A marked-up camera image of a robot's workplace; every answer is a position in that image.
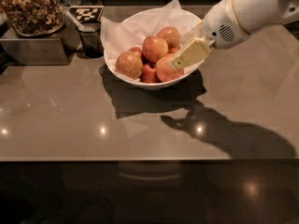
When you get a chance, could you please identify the back right apple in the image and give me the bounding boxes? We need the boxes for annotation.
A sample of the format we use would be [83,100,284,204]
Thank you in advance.
[157,26,181,49]

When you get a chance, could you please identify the white paper liner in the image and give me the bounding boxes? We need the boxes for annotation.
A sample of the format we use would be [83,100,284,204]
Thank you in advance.
[99,0,206,79]

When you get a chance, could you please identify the front left apple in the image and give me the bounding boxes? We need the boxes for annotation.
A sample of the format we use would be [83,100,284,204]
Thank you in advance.
[115,51,143,79]

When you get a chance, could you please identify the metal box stand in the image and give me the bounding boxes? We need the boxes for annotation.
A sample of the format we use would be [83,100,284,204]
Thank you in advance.
[0,21,80,66]

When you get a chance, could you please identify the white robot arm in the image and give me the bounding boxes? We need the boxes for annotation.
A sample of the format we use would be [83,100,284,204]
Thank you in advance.
[169,0,299,70]

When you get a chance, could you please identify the front right apple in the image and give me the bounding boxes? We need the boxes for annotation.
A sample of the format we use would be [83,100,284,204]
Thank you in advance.
[155,53,184,82]

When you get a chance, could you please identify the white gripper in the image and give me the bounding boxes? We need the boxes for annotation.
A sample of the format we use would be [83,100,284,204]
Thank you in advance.
[168,0,249,70]

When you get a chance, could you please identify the dark cup with scoop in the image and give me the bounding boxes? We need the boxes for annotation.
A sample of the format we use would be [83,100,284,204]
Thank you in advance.
[64,7,104,58]

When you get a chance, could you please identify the black white marker tag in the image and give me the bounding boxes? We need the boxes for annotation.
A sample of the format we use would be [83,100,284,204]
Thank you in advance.
[68,6,104,23]

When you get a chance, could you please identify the small red left apple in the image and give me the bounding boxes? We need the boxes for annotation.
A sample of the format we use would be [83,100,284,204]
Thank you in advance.
[129,47,143,58]

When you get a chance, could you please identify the glass jar of nuts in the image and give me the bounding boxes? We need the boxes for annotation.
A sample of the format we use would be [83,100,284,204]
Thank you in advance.
[0,0,64,37]

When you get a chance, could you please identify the red right apple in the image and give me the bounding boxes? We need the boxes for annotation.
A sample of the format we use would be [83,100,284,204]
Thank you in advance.
[168,48,179,54]

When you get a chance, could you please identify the red bottom apple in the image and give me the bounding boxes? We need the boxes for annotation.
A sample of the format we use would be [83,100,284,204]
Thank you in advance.
[141,64,160,83]

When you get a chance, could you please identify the top centre apple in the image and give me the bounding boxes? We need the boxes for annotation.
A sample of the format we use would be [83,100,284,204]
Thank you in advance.
[142,36,168,63]

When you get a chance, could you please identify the white bowl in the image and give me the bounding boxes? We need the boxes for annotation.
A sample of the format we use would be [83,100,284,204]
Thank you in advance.
[103,7,212,91]

